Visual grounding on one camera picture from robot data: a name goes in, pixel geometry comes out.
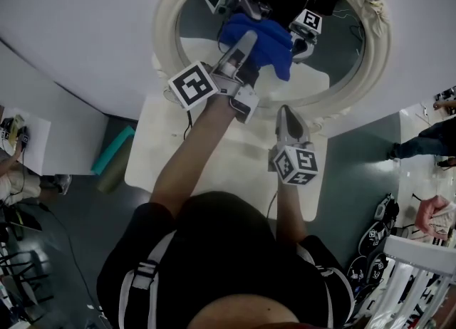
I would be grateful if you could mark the heap of black devices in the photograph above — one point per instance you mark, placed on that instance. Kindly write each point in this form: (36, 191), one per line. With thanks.
(374, 238)

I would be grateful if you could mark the olive green foam roll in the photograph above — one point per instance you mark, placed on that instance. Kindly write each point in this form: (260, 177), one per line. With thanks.
(112, 178)

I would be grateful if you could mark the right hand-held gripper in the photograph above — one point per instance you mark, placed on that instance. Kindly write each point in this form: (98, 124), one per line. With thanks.
(303, 160)

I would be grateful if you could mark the black bag with green stripe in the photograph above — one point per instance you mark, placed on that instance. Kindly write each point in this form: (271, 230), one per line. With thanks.
(25, 219)

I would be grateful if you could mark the ornate white oval mirror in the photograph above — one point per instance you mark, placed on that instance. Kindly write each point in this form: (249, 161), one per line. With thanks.
(378, 53)

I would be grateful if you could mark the black handheld device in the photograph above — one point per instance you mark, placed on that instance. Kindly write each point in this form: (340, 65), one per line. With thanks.
(24, 139)

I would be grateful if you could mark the person's face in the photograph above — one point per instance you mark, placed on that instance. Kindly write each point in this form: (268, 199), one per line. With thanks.
(246, 313)

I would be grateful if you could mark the white slatted rack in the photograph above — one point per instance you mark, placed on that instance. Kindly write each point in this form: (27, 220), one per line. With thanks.
(409, 249)

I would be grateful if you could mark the person's right forearm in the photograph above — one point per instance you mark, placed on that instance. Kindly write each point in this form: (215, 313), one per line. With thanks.
(290, 210)

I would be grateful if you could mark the person's black shirt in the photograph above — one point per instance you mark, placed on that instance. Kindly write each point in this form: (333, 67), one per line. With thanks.
(221, 249)

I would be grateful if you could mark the black metal chair frame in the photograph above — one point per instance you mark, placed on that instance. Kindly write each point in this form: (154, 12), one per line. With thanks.
(25, 277)

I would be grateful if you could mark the blue cloth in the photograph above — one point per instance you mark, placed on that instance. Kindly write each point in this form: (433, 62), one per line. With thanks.
(274, 57)

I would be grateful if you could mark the white table top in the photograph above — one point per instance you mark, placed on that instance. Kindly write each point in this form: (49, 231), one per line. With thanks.
(249, 142)

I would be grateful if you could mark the person's left forearm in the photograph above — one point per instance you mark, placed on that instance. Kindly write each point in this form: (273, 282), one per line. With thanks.
(185, 164)

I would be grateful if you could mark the yellow-green packet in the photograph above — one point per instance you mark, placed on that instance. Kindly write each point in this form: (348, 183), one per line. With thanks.
(15, 126)

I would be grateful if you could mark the small white desk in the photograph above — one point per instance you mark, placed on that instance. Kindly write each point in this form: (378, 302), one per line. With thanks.
(39, 149)

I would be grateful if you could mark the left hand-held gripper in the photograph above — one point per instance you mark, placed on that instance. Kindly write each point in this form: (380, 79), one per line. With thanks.
(192, 85)

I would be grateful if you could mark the pink upholstered chair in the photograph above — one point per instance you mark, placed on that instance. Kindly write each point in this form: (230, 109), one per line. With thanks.
(427, 210)

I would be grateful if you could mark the teal foam roll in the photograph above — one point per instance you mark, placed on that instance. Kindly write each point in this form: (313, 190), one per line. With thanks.
(114, 149)

